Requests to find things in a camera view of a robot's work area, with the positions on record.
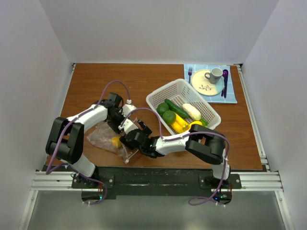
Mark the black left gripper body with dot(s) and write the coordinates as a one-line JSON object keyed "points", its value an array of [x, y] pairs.
{"points": [[114, 122]]}

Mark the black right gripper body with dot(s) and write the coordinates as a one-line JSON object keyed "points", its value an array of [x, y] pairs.
{"points": [[146, 131]]}

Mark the fake yellow lemon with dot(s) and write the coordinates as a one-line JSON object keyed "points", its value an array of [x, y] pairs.
{"points": [[116, 143]]}

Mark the clear zip top bag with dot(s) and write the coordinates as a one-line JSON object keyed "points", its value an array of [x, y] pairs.
{"points": [[101, 138]]}

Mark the fake green bell pepper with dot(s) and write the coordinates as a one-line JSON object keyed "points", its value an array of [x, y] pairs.
{"points": [[169, 117]]}

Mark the fake green lime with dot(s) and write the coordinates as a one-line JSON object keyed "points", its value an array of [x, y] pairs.
{"points": [[162, 108]]}

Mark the fake yellow banana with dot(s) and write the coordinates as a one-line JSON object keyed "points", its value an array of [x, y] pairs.
{"points": [[180, 125], [195, 123]]}

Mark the fake green cucumber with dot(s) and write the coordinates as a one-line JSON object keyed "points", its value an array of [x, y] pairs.
{"points": [[178, 110]]}

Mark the fake white radish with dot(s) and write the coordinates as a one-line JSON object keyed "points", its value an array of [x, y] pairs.
{"points": [[192, 111]]}

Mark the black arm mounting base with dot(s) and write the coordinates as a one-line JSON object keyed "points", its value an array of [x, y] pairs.
{"points": [[139, 181]]}

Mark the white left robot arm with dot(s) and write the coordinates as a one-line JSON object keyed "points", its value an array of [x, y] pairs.
{"points": [[65, 141]]}

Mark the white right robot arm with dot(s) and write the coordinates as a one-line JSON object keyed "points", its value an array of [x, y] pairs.
{"points": [[208, 145]]}

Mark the cream and teal plate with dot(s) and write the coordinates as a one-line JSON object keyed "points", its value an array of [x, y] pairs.
{"points": [[203, 86]]}

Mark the purple plastic fork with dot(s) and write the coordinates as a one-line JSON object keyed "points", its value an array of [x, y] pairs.
{"points": [[190, 71]]}

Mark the grey ceramic mug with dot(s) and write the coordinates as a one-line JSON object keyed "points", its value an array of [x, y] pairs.
{"points": [[214, 75]]}

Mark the purple plastic spoon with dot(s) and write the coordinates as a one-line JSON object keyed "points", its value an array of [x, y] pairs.
{"points": [[224, 90]]}

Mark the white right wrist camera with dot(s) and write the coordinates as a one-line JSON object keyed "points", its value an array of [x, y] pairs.
{"points": [[127, 126]]}

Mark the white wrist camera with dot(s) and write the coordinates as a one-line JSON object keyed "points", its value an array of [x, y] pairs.
{"points": [[127, 126], [127, 108]]}

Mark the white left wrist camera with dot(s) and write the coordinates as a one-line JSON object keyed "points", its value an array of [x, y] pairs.
{"points": [[127, 108]]}

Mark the aluminium table frame rail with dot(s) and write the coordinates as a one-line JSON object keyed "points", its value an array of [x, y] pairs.
{"points": [[269, 181]]}

